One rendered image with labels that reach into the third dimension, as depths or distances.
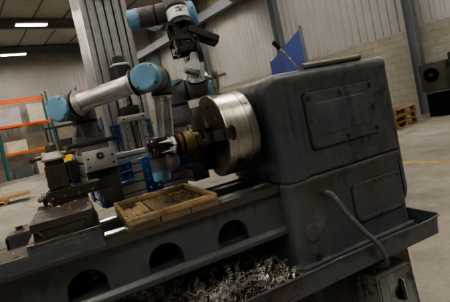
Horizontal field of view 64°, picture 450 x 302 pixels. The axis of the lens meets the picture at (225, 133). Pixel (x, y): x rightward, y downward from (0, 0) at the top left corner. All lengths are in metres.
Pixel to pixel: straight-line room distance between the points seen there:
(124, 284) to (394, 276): 0.99
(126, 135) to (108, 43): 0.52
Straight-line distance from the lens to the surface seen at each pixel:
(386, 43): 12.14
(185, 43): 1.20
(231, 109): 1.27
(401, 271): 1.63
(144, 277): 1.22
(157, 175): 1.56
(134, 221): 1.14
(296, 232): 1.34
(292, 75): 1.31
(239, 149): 1.26
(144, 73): 1.51
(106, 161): 1.68
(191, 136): 1.31
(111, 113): 2.03
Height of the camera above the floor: 1.15
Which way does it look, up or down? 3 degrees down
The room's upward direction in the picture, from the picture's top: 12 degrees counter-clockwise
